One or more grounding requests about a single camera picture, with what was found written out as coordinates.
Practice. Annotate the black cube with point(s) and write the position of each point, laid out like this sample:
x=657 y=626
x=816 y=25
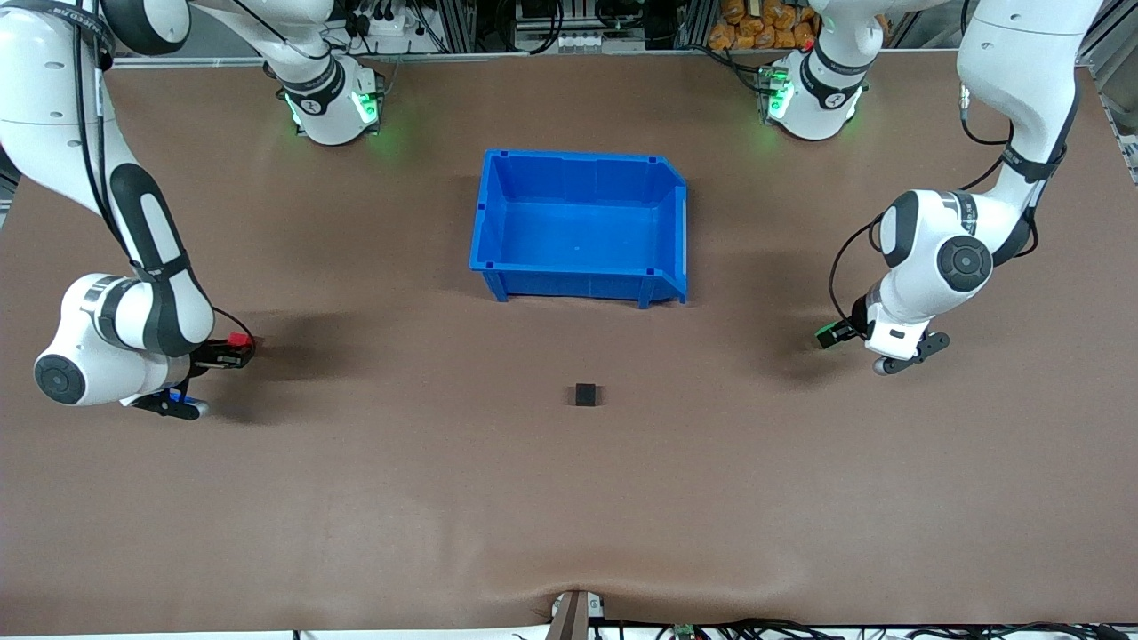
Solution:
x=585 y=394

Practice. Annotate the orange snack bag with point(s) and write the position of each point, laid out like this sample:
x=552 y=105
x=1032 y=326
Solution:
x=733 y=9
x=722 y=36
x=773 y=27

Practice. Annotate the brown table mat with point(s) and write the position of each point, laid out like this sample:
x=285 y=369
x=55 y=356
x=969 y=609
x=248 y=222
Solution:
x=400 y=498

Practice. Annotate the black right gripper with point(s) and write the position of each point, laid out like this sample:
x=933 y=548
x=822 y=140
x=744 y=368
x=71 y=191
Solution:
x=210 y=355

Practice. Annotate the white power strip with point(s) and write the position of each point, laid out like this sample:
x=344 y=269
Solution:
x=382 y=25

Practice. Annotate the red cube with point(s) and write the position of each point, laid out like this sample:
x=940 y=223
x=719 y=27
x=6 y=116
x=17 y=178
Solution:
x=238 y=339

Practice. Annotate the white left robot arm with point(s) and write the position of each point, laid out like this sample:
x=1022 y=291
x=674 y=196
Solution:
x=1022 y=53

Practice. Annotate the aluminium profile post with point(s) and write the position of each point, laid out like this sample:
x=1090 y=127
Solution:
x=458 y=22
x=693 y=22

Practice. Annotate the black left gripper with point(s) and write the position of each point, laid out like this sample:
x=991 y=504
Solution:
x=856 y=325

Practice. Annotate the metal side rail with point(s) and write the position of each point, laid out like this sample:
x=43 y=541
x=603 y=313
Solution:
x=1116 y=107

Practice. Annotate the green cube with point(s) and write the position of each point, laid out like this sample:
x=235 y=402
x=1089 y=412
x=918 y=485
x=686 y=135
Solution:
x=827 y=337

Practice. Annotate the blue plastic storage bin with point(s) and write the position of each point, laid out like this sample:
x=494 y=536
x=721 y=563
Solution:
x=578 y=231

